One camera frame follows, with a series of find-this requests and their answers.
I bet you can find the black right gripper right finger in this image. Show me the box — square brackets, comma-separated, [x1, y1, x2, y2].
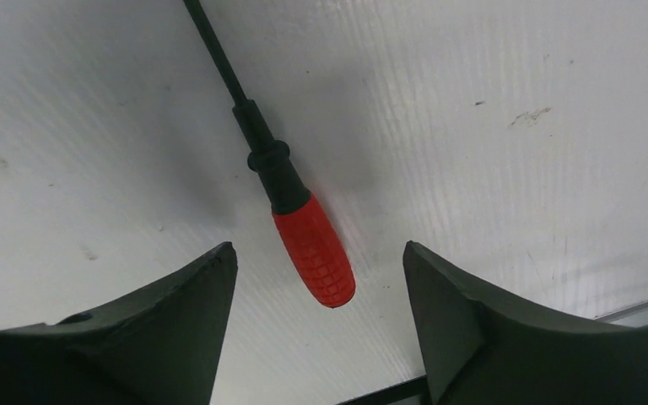
[402, 241, 648, 404]

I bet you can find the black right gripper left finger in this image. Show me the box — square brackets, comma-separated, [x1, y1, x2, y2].
[0, 242, 238, 404]

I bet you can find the red and black screwdriver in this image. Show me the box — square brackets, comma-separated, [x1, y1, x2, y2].
[184, 1, 356, 308]

